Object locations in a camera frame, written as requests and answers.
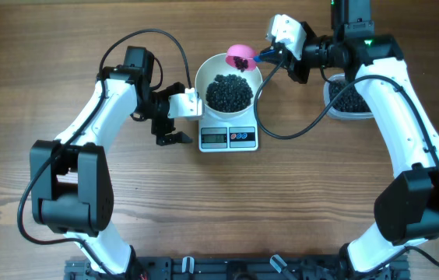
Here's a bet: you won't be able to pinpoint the pink measuring scoop blue handle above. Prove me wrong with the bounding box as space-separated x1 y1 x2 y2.
225 44 260 72

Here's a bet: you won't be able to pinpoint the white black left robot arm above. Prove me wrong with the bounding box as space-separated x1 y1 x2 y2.
23 47 204 279

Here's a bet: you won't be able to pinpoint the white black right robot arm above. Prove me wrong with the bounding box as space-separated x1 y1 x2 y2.
257 1 439 279

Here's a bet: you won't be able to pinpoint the white digital kitchen scale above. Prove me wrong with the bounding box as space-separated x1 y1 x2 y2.
198 106 258 152

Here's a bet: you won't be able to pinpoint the black beans in bowl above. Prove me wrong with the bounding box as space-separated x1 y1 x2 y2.
205 75 254 113

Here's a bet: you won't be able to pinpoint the white bowl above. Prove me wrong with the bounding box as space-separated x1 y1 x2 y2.
195 53 263 119

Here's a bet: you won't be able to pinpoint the clear plastic container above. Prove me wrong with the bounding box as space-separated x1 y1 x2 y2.
323 73 373 121

